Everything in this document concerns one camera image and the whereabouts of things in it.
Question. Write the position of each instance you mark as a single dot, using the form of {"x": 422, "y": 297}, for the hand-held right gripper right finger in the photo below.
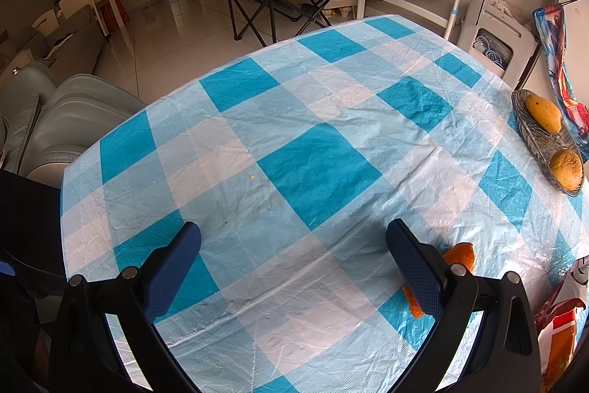
{"x": 414, "y": 268}

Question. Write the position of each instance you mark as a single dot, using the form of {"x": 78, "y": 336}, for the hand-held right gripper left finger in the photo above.
{"x": 172, "y": 273}

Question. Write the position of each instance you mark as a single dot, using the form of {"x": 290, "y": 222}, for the orange peel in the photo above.
{"x": 460, "y": 256}

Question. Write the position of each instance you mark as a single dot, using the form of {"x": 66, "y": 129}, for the red printed wrapper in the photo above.
{"x": 563, "y": 319}

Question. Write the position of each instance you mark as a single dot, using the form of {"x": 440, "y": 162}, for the blue checkered tablecloth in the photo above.
{"x": 299, "y": 144}

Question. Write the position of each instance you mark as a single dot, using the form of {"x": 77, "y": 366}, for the glass fruit dish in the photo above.
{"x": 536, "y": 144}

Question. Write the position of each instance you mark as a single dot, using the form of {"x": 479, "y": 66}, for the round orange fruit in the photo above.
{"x": 567, "y": 169}

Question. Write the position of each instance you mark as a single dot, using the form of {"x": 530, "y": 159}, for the grey leather sofa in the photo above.
{"x": 69, "y": 116}

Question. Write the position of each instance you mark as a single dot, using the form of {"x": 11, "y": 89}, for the yellow mango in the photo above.
{"x": 544, "y": 113}

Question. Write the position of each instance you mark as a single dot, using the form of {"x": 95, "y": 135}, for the colourful printed bag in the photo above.
{"x": 559, "y": 66}

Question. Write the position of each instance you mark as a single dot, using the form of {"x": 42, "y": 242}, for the beige sofa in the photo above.
{"x": 55, "y": 38}

